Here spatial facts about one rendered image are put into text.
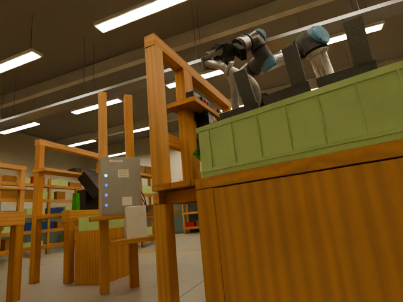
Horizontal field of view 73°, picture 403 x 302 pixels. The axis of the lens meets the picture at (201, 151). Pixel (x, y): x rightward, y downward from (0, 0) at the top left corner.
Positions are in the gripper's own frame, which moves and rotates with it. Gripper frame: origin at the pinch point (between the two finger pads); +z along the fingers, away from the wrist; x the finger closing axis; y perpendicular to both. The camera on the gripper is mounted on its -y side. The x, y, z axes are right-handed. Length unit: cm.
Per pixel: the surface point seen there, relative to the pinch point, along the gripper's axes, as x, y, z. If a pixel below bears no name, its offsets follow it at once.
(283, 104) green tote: -2.8, -43.3, 13.3
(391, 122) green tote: -4, -68, 10
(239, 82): -1.9, -22.6, 7.9
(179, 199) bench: -82, 32, 18
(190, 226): -808, 602, -248
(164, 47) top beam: -11, 95, -40
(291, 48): 6.4, -35.4, -2.9
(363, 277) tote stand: -29, -75, 32
